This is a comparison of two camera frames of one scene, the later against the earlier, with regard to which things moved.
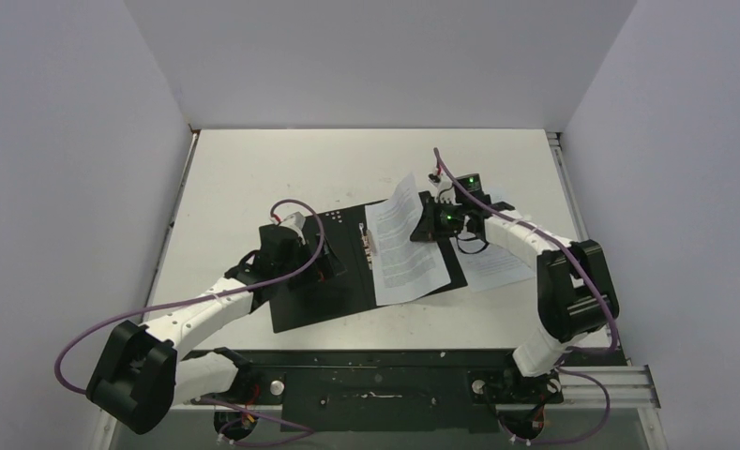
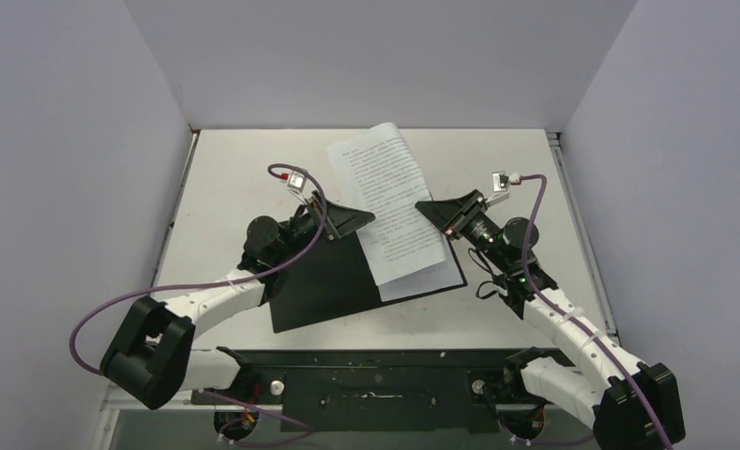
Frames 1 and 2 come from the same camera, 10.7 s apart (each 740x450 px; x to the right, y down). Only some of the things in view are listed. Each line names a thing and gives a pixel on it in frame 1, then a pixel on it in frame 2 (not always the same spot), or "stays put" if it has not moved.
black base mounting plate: [449, 391] stays put
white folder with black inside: [354, 292] stays put
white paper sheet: [490, 268] to [376, 172]
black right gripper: [428, 219] stays put
